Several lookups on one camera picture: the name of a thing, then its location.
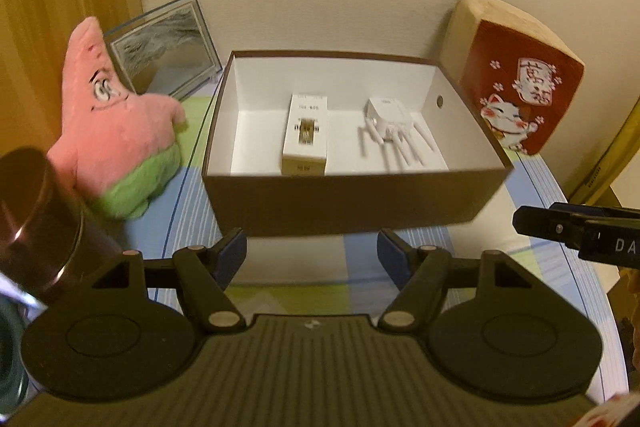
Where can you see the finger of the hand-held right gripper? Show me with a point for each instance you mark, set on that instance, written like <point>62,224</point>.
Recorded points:
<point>540,222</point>
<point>600,212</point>

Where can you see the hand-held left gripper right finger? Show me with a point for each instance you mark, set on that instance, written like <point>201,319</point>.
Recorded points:
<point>392,253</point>

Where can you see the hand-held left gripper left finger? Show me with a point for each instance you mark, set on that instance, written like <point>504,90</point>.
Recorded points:
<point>232,253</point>

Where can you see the brown cardboard box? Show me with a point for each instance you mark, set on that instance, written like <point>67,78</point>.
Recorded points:
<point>350,204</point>

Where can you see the white tall carton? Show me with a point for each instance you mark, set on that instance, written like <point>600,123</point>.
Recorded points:
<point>305,142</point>

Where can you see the white wifi router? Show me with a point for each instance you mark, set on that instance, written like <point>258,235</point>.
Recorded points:
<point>382,117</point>

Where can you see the red cat print cushion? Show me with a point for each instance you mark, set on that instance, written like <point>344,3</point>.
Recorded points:
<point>510,72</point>

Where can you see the red white printed packet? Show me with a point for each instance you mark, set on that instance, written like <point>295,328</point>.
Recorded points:
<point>617,412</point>

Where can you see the pink starfish plush toy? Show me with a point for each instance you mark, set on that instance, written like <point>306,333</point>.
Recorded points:
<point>120,132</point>

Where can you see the shiny metal cup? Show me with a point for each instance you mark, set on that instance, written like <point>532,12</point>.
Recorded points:
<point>40,217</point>

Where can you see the clear glass vessel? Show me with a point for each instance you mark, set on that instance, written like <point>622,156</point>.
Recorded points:
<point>10,352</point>

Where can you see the orange wooden panel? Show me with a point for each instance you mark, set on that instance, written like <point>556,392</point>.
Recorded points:
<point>60,7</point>

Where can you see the glass sand picture frame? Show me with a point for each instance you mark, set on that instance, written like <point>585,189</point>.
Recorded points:
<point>160,52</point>

